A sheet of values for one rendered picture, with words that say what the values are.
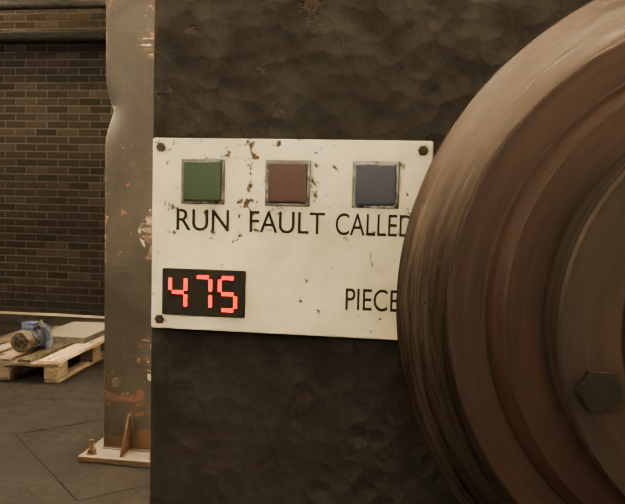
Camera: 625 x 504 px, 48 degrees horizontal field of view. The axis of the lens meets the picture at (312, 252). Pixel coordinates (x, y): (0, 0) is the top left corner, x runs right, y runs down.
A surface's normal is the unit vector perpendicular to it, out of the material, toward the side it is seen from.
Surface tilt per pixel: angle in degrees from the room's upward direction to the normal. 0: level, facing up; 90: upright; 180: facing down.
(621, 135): 90
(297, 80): 90
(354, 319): 90
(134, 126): 90
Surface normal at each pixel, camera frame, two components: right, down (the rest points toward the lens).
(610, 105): -0.59, -0.69
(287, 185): -0.15, 0.06
